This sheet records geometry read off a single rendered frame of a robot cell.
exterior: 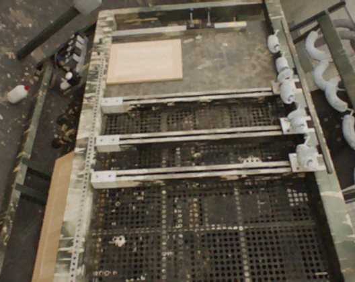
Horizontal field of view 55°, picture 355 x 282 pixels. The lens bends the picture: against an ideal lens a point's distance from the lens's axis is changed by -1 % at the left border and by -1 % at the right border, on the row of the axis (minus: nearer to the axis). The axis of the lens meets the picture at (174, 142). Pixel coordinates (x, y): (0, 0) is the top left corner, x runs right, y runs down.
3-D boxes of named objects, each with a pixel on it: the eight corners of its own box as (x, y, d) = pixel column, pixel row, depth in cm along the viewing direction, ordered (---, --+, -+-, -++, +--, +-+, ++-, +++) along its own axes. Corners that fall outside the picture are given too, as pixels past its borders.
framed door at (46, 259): (58, 161, 249) (56, 160, 247) (112, 133, 222) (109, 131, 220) (32, 293, 198) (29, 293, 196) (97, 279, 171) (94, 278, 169)
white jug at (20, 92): (8, 90, 265) (23, 78, 256) (19, 97, 272) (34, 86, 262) (5, 99, 260) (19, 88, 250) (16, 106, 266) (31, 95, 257)
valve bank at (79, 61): (58, 35, 249) (81, 18, 237) (74, 48, 258) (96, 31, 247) (45, 86, 220) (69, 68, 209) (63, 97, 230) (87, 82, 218)
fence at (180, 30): (113, 35, 250) (111, 31, 247) (245, 25, 245) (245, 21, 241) (112, 40, 247) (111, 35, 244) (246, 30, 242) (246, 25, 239)
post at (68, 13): (17, 51, 287) (76, 1, 251) (23, 55, 291) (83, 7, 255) (16, 56, 284) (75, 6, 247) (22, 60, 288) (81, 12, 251)
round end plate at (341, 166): (254, 111, 269) (361, 64, 230) (257, 115, 272) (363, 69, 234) (272, 206, 223) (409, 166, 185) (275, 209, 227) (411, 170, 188)
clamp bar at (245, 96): (105, 103, 213) (95, 75, 193) (300, 90, 207) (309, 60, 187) (103, 115, 207) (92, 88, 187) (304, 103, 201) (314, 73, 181)
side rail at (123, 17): (117, 21, 269) (114, 9, 260) (259, 10, 263) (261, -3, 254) (117, 26, 265) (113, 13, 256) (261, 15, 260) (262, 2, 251)
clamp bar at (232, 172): (95, 174, 184) (83, 150, 165) (321, 162, 178) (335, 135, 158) (93, 191, 179) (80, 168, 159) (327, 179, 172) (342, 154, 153)
